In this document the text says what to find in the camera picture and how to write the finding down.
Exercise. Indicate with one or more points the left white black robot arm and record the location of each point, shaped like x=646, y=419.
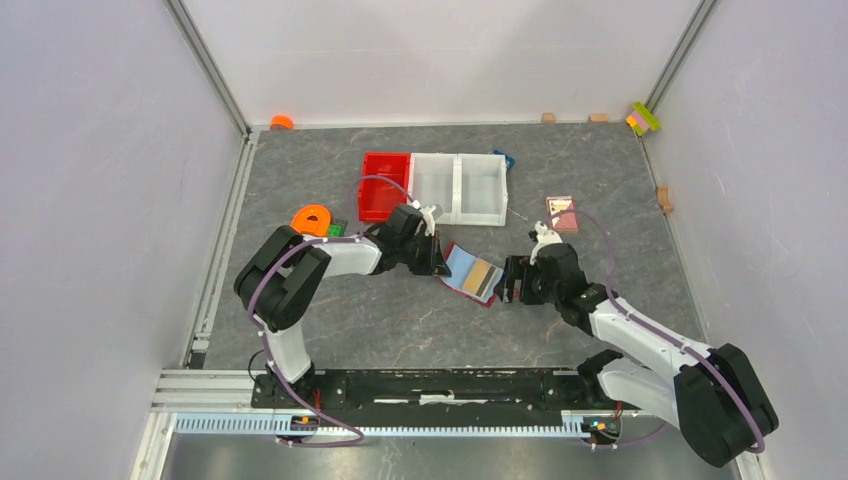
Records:
x=279, y=282

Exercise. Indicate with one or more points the gold striped credit card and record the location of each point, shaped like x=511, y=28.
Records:
x=481, y=279

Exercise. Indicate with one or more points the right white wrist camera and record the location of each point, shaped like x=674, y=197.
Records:
x=542, y=236

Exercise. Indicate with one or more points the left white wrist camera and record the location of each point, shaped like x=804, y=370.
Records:
x=430, y=215

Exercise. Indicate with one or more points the colourful stacked toy bricks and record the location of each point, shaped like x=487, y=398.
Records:
x=641, y=120

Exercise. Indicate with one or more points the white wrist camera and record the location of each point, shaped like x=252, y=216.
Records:
x=542, y=236
x=430, y=215

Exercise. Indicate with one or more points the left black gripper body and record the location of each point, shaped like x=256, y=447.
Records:
x=416, y=253

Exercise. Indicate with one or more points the aluminium frame rail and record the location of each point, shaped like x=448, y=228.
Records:
x=218, y=401

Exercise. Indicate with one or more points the orange tape roll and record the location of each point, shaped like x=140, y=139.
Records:
x=281, y=122

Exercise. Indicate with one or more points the red plastic bin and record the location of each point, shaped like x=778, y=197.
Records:
x=385, y=180

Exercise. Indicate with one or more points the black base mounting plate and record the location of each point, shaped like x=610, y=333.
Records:
x=436, y=398

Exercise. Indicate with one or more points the wooden arch block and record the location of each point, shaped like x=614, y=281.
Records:
x=664, y=200

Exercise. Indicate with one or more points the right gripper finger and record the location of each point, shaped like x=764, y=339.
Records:
x=516, y=264
x=505, y=289

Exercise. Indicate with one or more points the orange letter e toy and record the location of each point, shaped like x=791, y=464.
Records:
x=313, y=219

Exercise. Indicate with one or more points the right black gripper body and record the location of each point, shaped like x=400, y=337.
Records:
x=537, y=291

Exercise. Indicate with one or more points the white two-compartment bin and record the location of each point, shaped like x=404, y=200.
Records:
x=470, y=188

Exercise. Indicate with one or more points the green toy brick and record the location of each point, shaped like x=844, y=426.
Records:
x=335, y=230

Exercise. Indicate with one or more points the red card holder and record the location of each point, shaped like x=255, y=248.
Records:
x=460, y=262

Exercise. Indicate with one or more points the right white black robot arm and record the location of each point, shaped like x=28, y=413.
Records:
x=711, y=395

